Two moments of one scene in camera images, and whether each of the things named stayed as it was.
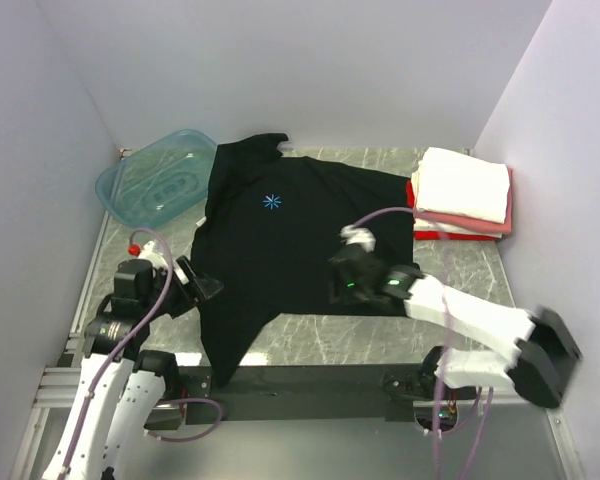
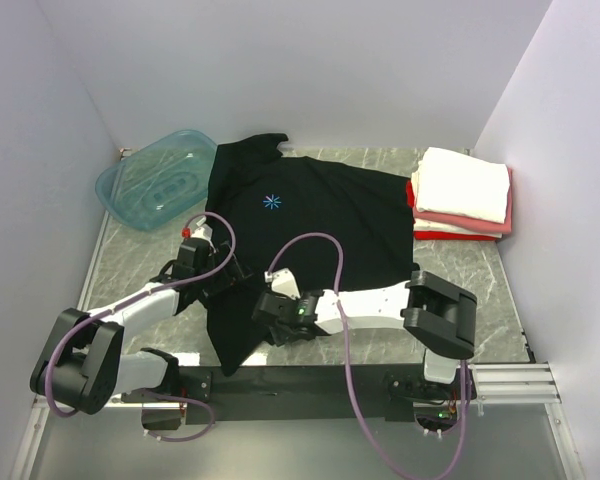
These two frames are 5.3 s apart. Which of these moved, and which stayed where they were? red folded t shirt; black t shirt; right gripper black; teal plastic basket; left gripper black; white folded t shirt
Moved: left gripper black; right gripper black
Stayed: red folded t shirt; teal plastic basket; white folded t shirt; black t shirt
